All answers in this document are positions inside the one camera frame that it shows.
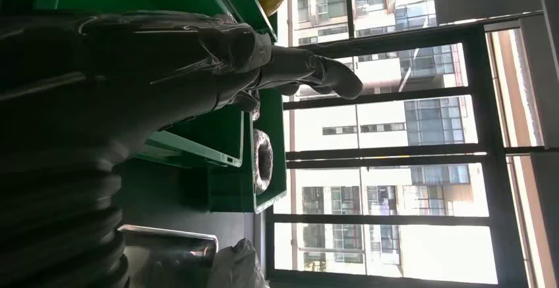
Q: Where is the green crate with black coils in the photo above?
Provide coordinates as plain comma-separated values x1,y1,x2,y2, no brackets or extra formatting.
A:
208,88,288,214

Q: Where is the white electronic scale steel tray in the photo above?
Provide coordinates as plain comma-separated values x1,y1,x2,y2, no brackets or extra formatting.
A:
117,223,220,288

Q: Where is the small grey parcel bag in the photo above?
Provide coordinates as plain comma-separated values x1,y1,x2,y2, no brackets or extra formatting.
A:
206,239,271,288

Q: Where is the black wire coil pale wrap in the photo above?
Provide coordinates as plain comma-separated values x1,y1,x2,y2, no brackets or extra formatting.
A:
252,129,275,196

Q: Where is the black window frame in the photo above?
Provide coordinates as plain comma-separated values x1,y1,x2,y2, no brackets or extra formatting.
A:
265,0,559,288

